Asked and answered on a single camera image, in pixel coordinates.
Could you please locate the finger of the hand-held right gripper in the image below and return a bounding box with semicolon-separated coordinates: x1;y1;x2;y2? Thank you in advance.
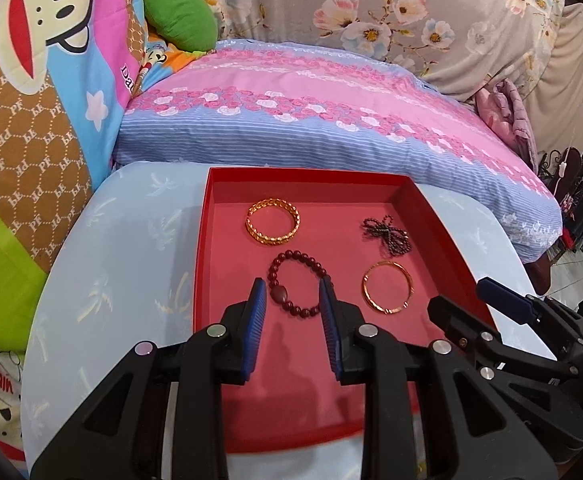
427;296;579;382
476;279;583;357

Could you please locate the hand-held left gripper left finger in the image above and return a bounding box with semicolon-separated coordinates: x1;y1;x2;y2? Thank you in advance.
30;277;267;480

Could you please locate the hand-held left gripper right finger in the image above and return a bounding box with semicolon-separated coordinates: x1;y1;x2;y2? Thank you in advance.
318;276;557;480

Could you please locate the dark red bead bracelet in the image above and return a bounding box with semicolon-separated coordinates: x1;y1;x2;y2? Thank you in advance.
269;250;329;318

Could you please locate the red jewelry box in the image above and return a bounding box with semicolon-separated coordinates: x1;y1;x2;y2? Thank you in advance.
190;167;502;453

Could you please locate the thin gold bangle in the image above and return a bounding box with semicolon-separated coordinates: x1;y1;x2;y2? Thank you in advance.
361;260;415;316

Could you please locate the dark ornate metal stand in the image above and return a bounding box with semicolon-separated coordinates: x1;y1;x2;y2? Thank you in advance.
536;145;583;203

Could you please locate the pink quilted cloth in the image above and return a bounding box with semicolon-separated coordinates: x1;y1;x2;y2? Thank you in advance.
474;77;539;171

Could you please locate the pink and blue floral pillow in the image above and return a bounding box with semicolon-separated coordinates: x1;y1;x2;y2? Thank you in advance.
113;39;563;261

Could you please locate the beige cloth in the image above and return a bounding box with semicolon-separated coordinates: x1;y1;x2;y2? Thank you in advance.
521;2;583;156

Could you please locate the cartoon monkey printed blanket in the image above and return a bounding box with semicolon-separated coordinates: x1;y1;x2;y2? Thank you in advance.
0;0;217;480

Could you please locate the green cushion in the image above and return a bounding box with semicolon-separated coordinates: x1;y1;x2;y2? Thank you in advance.
144;0;218;53

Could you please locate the grey floral sheet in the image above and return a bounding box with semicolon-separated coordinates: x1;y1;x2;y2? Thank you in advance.
169;0;572;106

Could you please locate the gold twisted bracelet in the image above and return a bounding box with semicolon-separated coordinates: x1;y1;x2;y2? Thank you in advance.
245;198;301;247

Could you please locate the black bead chain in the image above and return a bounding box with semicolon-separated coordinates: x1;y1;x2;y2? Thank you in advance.
361;215;412;259

